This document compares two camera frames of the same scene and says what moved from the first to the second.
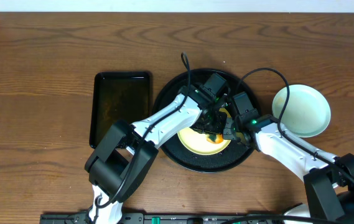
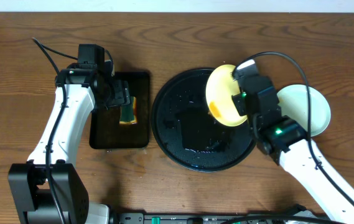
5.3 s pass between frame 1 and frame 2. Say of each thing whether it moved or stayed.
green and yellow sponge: moved
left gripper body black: moved
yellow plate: moved
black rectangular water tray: stayed
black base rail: stayed
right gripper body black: moved
